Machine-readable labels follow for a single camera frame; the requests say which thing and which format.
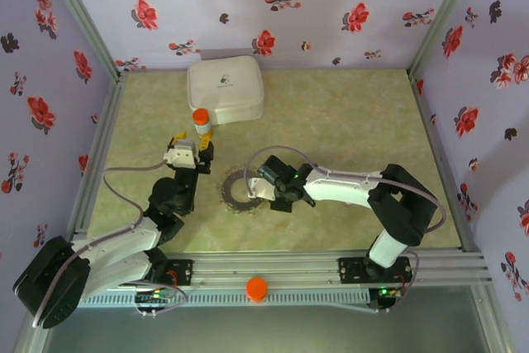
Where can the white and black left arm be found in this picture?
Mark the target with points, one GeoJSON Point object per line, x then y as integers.
{"type": "Point", "coordinates": [124, 237]}

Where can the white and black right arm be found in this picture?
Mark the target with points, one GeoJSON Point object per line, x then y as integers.
{"type": "Point", "coordinates": [343, 187]}

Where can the pill bottle with orange cap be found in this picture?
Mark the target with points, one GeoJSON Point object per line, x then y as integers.
{"type": "Point", "coordinates": [202, 121]}

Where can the white medicine box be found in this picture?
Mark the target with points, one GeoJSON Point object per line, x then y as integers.
{"type": "Point", "coordinates": [225, 88]}

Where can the orange round cap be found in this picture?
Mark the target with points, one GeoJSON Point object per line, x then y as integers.
{"type": "Point", "coordinates": [256, 289]}

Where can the aluminium side rail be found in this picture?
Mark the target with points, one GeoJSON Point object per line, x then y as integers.
{"type": "Point", "coordinates": [103, 134]}
{"type": "Point", "coordinates": [434, 142]}

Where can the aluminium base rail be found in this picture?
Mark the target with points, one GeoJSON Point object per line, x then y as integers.
{"type": "Point", "coordinates": [264, 264]}

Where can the aluminium corner post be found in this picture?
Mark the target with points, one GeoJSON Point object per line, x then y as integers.
{"type": "Point", "coordinates": [78, 10]}
{"type": "Point", "coordinates": [446, 6]}

